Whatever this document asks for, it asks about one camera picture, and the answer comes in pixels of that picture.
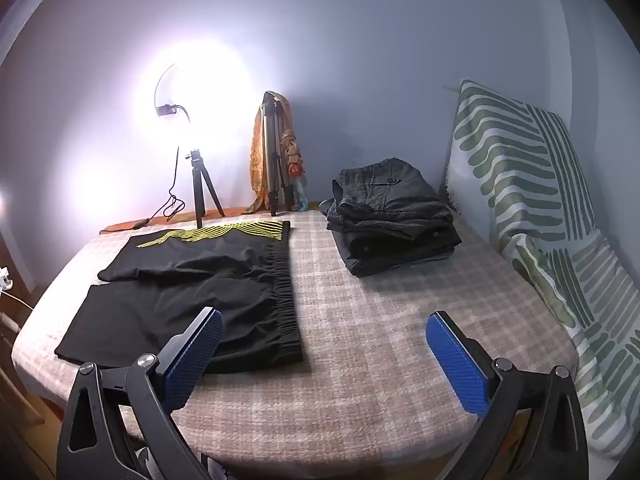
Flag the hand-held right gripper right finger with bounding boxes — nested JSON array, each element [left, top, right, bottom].
[[425, 311, 590, 480]]

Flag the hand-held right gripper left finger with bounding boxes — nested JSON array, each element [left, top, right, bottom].
[[56, 307, 224, 480]]

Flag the black pants with yellow print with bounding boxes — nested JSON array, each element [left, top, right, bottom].
[[54, 219, 305, 375]]

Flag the dark grey folded pants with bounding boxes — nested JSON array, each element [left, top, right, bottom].
[[327, 220, 463, 277]]

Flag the stack of folded dark clothes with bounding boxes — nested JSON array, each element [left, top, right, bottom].
[[319, 199, 463, 266]]

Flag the orange bed board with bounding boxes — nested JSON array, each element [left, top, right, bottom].
[[100, 207, 251, 234]]

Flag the small black tripod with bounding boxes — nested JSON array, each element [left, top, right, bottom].
[[186, 147, 226, 229]]

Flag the orange patterned scarf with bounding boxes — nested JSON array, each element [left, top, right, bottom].
[[244, 91, 307, 215]]

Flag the green striped white cushion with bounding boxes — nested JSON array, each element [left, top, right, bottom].
[[440, 79, 640, 461]]

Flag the folded silver tripod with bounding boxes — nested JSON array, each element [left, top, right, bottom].
[[260, 92, 296, 217]]

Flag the red brown hanging ornament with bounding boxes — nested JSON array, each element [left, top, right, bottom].
[[282, 130, 307, 178]]

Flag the thin black lamp cable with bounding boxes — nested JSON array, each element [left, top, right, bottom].
[[132, 145, 183, 228]]

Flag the ring light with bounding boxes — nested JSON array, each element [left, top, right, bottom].
[[154, 45, 251, 156]]

